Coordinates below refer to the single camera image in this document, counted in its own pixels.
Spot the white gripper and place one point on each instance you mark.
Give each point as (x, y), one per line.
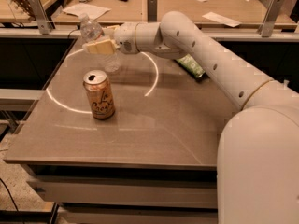
(125, 36)

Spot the clear plastic water bottle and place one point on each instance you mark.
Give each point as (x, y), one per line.
(91, 31)

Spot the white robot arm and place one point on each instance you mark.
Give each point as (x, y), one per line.
(258, 153)

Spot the white paper sheet left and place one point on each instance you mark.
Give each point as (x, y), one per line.
(92, 11)

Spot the orange LaCroix soda can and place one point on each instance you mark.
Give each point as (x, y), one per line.
(99, 94)

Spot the green snack bag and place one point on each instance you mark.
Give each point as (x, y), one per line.
(191, 66)

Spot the white drawer cabinet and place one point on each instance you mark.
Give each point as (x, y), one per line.
(129, 195)

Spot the middle metal bracket post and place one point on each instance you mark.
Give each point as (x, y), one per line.
(152, 8)

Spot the metal bracket post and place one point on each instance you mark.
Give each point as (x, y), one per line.
(43, 23)
(267, 27)
(152, 8)

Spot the left metal bracket post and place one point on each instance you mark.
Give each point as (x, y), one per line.
(43, 23)

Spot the right metal bracket post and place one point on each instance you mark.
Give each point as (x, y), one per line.
(267, 27)

